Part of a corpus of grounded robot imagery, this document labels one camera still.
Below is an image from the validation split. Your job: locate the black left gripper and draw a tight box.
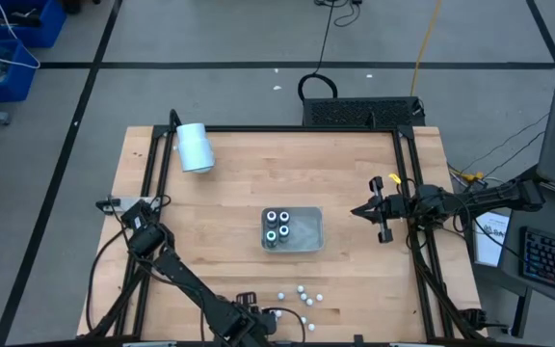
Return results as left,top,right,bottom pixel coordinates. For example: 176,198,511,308
209,291,278,347

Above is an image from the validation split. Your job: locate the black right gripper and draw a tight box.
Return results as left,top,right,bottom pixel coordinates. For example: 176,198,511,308
351,175,411,244

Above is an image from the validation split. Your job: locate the grey plastic bin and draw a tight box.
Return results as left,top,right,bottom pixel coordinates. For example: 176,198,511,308
260,206,326,254

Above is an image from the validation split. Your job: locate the black perforated computer case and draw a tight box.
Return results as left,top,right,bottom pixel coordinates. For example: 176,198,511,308
301,95,426,129

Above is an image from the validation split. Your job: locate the white printed paper sheet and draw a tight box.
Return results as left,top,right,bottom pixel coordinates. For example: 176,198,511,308
472,210,511,268

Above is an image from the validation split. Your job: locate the grey desk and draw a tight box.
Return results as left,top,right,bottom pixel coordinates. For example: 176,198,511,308
469,163,555,317

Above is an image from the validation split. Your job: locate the black backlit keyboard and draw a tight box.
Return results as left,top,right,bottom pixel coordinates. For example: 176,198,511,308
519,225,555,296

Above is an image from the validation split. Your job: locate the black metal table frame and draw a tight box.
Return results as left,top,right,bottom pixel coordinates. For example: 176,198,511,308
78,108,491,347

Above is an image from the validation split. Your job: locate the black looped cable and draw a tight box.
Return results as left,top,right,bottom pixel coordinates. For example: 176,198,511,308
297,0,339,102

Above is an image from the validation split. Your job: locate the yellow hanging cable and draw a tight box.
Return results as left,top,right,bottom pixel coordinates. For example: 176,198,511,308
410,0,445,97

